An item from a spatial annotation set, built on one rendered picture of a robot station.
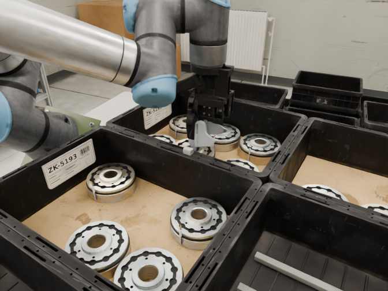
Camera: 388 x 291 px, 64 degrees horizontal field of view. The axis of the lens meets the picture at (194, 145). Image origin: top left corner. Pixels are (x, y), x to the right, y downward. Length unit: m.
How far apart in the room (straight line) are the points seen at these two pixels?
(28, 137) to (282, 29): 3.12
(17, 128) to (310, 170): 0.68
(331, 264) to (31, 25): 0.57
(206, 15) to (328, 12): 3.00
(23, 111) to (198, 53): 0.42
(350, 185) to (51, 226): 0.63
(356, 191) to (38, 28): 0.66
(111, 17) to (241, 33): 1.52
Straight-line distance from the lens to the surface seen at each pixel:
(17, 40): 0.47
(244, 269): 0.54
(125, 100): 1.47
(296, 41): 3.62
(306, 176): 0.76
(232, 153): 0.80
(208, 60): 0.61
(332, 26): 3.56
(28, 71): 0.83
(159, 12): 0.58
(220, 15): 0.60
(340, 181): 0.77
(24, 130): 0.80
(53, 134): 0.85
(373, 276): 0.60
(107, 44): 0.49
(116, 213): 0.64
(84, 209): 0.66
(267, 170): 0.58
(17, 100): 0.80
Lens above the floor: 1.26
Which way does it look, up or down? 31 degrees down
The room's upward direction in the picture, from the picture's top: straight up
